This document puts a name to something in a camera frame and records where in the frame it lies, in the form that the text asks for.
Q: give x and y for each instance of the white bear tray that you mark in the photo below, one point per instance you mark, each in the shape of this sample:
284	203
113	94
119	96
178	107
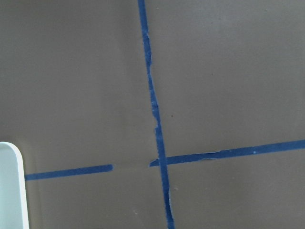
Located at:
13	201

